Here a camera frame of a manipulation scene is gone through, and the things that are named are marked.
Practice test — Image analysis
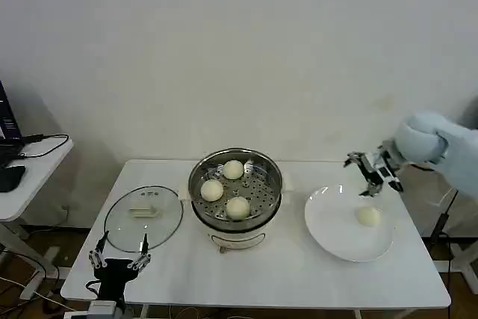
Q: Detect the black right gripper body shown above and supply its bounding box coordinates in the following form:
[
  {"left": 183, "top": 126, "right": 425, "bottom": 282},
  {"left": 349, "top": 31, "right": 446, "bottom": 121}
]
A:
[{"left": 369, "top": 146, "right": 405, "bottom": 193}]

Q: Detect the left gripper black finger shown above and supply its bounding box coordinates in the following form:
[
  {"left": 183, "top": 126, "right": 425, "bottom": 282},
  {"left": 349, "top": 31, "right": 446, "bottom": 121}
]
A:
[
  {"left": 88, "top": 232, "right": 110, "bottom": 270},
  {"left": 128, "top": 233, "right": 152, "bottom": 271}
]

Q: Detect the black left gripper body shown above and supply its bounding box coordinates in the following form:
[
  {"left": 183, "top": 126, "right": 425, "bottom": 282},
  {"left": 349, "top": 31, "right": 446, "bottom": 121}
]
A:
[{"left": 93, "top": 258, "right": 140, "bottom": 300}]

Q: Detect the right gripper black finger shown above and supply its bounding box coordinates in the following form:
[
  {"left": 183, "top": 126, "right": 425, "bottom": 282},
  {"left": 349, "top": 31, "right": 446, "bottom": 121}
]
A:
[
  {"left": 343, "top": 152, "right": 374, "bottom": 170},
  {"left": 358, "top": 169, "right": 384, "bottom": 197}
]

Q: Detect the white steamed bun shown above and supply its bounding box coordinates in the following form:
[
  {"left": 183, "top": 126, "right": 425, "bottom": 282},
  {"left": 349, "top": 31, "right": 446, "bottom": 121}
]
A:
[
  {"left": 355, "top": 206, "right": 383, "bottom": 228},
  {"left": 200, "top": 179, "right": 226, "bottom": 202},
  {"left": 226, "top": 196, "right": 252, "bottom": 221},
  {"left": 223, "top": 160, "right": 245, "bottom": 180}
]

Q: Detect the white round plate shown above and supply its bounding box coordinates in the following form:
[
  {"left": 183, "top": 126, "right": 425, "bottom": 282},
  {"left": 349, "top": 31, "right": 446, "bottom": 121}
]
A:
[{"left": 303, "top": 185, "right": 397, "bottom": 264}]

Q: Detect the white side table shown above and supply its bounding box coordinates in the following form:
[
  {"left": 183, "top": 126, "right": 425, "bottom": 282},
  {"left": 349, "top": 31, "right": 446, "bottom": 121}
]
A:
[{"left": 0, "top": 134, "right": 75, "bottom": 300}]

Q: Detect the steel steamer basket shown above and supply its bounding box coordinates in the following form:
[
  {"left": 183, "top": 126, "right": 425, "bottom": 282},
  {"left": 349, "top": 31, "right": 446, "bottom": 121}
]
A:
[{"left": 187, "top": 148, "right": 284, "bottom": 223}]

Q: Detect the white electric pot base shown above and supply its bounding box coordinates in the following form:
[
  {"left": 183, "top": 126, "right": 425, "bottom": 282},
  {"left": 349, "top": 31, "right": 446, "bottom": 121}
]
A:
[{"left": 179, "top": 180, "right": 297, "bottom": 256}]

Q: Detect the black computer mouse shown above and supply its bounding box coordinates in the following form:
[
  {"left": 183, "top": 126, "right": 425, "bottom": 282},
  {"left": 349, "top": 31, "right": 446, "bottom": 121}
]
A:
[{"left": 0, "top": 164, "right": 27, "bottom": 193}]

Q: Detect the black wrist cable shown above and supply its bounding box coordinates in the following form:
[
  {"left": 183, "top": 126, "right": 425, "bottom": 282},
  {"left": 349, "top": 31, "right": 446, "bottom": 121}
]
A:
[{"left": 85, "top": 279, "right": 102, "bottom": 300}]

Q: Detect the glass lid with cream handle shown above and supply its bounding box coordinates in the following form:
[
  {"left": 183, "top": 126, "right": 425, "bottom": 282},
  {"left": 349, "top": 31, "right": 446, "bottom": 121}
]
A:
[{"left": 104, "top": 185, "right": 184, "bottom": 254}]

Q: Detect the black floor cable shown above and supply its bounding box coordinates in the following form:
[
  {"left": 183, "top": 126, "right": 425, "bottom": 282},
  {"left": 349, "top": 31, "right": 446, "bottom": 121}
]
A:
[{"left": 0, "top": 247, "right": 60, "bottom": 287}]

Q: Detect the black stand cable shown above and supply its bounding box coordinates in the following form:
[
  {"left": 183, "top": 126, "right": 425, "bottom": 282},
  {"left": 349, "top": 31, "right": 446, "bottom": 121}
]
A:
[{"left": 429, "top": 212, "right": 455, "bottom": 283}]

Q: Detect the white stand frame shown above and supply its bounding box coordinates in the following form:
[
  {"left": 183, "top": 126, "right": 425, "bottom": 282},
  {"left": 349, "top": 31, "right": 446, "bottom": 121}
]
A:
[{"left": 425, "top": 184, "right": 478, "bottom": 287}]

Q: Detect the black desk cable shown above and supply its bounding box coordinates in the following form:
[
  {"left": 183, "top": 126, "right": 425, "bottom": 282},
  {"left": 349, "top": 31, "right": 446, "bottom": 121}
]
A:
[{"left": 17, "top": 133, "right": 71, "bottom": 161}]

